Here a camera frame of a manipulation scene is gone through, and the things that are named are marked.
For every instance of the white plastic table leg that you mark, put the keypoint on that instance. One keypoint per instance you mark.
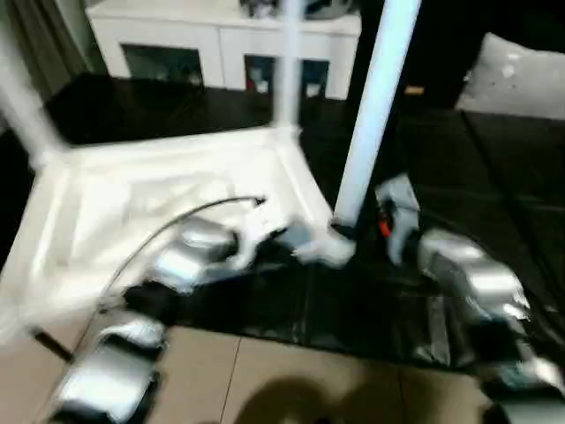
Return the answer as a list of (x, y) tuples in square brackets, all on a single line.
[(287, 62), (22, 106), (375, 106)]

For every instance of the white plastic table top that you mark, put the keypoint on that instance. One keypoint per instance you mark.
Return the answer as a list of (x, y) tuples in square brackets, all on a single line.
[(132, 194)]

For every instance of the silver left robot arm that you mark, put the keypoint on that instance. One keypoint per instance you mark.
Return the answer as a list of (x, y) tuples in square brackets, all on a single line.
[(185, 256)]

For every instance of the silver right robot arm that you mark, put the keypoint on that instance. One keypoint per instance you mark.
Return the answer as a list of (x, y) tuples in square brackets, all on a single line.
[(477, 274)]

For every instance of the black table mat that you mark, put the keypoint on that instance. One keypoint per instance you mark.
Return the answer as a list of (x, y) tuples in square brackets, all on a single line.
[(485, 177)]

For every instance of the small yellow label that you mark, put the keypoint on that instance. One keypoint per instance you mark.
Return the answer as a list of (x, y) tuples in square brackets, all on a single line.
[(413, 89)]

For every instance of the black tall cabinet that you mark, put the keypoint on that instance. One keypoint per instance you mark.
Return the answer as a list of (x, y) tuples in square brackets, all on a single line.
[(441, 44)]

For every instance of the light grey cushion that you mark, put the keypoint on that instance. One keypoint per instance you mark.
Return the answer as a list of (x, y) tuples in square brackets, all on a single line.
[(521, 79)]

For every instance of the white glass-door cabinet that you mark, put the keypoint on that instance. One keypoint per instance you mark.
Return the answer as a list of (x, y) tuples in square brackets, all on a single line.
[(212, 35)]

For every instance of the grey carry case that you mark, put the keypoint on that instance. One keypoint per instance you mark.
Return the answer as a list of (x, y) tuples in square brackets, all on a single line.
[(318, 7)]

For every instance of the black work table leg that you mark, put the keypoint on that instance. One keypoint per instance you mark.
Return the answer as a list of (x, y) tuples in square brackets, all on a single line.
[(53, 344)]

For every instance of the grey curtain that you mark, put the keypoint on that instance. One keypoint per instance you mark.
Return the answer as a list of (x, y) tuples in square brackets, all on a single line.
[(57, 35)]

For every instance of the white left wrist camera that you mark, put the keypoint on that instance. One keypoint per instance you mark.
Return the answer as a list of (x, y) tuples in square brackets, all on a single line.
[(265, 231)]

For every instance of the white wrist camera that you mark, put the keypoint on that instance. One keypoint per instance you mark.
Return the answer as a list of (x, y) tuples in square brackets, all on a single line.
[(265, 231), (397, 199)]

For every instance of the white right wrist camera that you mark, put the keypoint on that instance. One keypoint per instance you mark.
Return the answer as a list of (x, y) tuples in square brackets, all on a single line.
[(397, 199)]

